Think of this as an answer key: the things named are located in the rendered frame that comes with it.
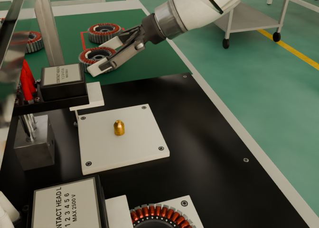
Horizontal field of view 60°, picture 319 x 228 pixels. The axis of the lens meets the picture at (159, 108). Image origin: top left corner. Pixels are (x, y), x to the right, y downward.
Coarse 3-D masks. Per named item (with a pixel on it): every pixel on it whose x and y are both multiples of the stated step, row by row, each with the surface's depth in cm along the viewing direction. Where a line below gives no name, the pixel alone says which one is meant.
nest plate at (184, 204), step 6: (180, 198) 41; (186, 198) 41; (162, 204) 40; (168, 204) 40; (174, 204) 40; (180, 204) 40; (186, 204) 40; (192, 204) 40; (180, 210) 39; (186, 210) 39; (192, 210) 39; (192, 216) 38; (198, 222) 38
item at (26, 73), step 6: (24, 60) 41; (24, 66) 42; (24, 72) 37; (30, 72) 43; (24, 78) 38; (30, 78) 43; (24, 84) 38; (30, 84) 41; (36, 84) 44; (18, 90) 42; (24, 90) 39; (30, 90) 40; (36, 90) 42; (24, 96) 40; (30, 96) 40
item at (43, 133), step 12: (36, 120) 48; (48, 120) 49; (24, 132) 46; (36, 132) 46; (48, 132) 47; (24, 144) 44; (36, 144) 44; (48, 144) 45; (24, 156) 44; (36, 156) 45; (48, 156) 46; (24, 168) 46
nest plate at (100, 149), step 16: (112, 112) 57; (128, 112) 57; (144, 112) 57; (80, 128) 53; (96, 128) 53; (112, 128) 53; (128, 128) 53; (144, 128) 53; (80, 144) 50; (96, 144) 50; (112, 144) 50; (128, 144) 50; (144, 144) 50; (160, 144) 50; (96, 160) 47; (112, 160) 47; (128, 160) 47; (144, 160) 48
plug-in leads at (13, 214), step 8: (0, 192) 23; (0, 200) 23; (8, 200) 24; (0, 208) 21; (8, 208) 24; (0, 216) 21; (8, 216) 22; (16, 216) 25; (0, 224) 22; (8, 224) 22
